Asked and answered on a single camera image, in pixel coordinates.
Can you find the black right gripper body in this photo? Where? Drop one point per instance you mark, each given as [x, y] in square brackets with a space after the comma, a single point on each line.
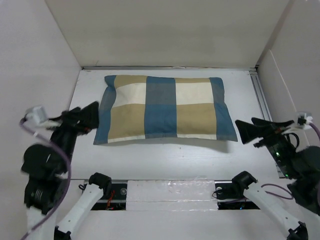
[280, 147]

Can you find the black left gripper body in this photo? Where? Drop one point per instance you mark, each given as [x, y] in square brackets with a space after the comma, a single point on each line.
[67, 134]

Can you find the plaid beige blue pillowcase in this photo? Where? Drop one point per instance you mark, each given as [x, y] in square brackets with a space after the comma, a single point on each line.
[137, 107]

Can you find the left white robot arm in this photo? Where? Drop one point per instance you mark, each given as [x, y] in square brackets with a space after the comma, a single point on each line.
[48, 166]

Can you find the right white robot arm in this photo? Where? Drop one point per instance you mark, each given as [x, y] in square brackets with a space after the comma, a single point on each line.
[301, 167]

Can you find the aluminium rail right side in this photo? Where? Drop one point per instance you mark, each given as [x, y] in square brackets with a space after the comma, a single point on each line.
[262, 102]

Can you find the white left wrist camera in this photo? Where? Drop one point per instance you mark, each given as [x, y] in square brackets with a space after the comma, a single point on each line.
[38, 118]

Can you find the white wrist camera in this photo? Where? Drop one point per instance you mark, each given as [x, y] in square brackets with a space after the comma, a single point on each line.
[301, 122]
[38, 118]

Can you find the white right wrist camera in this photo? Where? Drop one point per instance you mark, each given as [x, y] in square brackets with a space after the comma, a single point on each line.
[301, 122]

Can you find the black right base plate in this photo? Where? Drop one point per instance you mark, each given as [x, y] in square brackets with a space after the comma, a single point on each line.
[228, 199]

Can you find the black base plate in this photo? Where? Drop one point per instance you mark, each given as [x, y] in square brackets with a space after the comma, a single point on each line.
[116, 200]
[228, 199]

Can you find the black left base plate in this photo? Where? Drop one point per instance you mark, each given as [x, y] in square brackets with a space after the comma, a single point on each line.
[116, 200]

